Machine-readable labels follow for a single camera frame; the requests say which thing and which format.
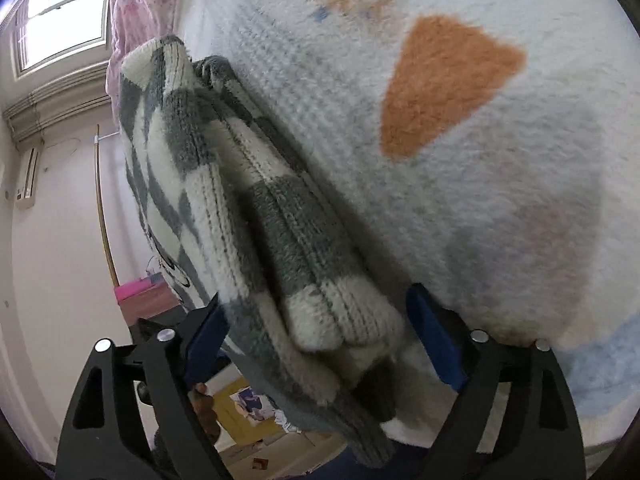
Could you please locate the grey white checkered cardigan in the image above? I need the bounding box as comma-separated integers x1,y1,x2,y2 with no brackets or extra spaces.
117,36,405,468

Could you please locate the clothes pile on floor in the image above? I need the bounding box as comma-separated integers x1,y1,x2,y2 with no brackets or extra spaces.
230,387,302,434

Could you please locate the pink grey hanging towel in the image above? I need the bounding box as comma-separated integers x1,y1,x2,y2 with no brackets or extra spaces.
114,278,180,326

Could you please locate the white patterned bed blanket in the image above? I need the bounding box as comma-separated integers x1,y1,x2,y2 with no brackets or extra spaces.
177,0,639,446

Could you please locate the window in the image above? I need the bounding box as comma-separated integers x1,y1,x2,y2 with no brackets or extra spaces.
12,0,107,76

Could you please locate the purple pink floral duvet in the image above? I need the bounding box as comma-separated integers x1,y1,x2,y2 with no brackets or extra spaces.
105,0,177,116

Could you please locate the lower wooden rail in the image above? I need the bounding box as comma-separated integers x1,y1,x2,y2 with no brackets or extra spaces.
93,122,122,288

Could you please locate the wall air conditioner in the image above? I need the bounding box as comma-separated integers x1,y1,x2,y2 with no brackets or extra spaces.
14,142,43,210

